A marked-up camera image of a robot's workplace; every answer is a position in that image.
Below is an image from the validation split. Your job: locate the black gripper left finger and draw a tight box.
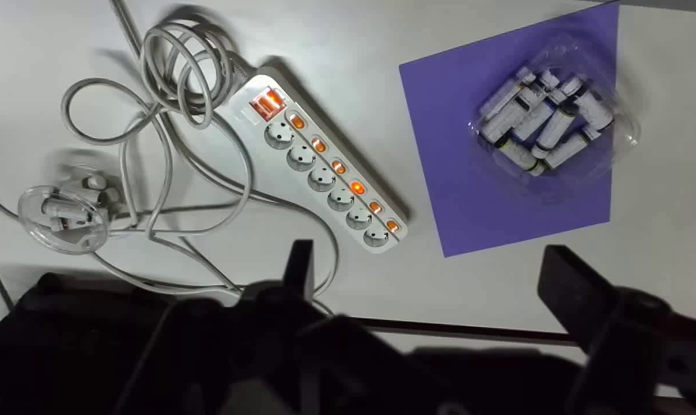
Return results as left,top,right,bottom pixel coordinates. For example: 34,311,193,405
279,238,317,302

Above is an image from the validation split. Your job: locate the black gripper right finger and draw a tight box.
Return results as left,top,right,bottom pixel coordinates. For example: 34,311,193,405
538,243,623,354

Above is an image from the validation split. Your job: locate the white six-socket power strip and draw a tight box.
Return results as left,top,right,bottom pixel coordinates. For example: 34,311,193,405
214,66,412,250

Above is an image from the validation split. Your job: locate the grey white marker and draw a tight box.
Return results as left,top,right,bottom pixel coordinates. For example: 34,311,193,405
534,102,581,152
512,99,557,142
557,74,587,102
538,66,562,91
573,88,617,132
495,136,539,173
481,90,547,145
541,134,593,171
479,76,538,122

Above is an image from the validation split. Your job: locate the clear plastic bowl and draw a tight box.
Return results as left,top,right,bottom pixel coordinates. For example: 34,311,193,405
465,39,642,183

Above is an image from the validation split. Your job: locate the grey plug adapter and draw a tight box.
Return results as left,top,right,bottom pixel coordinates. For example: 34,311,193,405
17,171,118,256

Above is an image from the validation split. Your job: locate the grey power strip cable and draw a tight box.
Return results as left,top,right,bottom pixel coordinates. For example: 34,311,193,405
59,0,344,308

